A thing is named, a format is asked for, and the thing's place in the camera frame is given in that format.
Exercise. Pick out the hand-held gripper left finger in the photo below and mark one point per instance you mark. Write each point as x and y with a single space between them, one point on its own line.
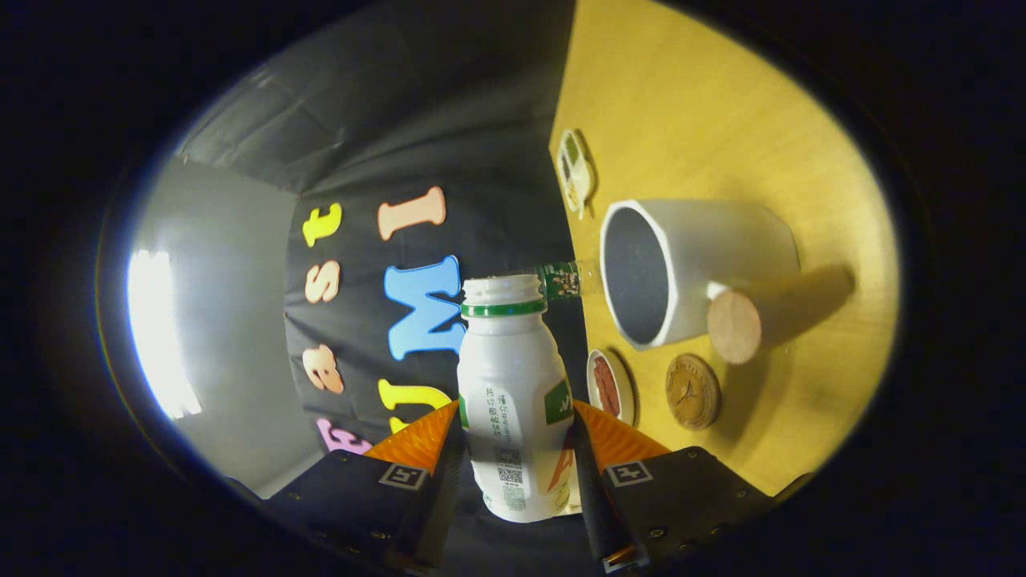
353 497

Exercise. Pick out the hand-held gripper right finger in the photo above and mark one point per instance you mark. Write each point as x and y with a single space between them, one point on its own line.
681 497

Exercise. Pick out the round cork coaster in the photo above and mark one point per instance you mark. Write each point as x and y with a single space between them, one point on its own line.
692 393

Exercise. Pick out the white juice bottle green collar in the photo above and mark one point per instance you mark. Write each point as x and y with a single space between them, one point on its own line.
513 385

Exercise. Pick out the clear plastic water bottle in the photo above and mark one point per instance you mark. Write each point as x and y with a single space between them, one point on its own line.
561 279

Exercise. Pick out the white round plate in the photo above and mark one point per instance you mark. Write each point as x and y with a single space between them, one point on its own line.
628 397

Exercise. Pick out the red sausage slices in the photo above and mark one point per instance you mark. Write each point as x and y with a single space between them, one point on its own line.
607 386

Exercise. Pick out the ceiling light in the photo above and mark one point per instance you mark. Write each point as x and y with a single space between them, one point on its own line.
160 336

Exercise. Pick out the white divided dish with beans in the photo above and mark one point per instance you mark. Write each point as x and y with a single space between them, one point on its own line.
579 172

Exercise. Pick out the wooden table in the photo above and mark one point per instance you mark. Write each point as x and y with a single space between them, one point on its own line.
705 96

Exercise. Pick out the black backdrop cloth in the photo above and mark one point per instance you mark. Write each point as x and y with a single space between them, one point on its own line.
417 96

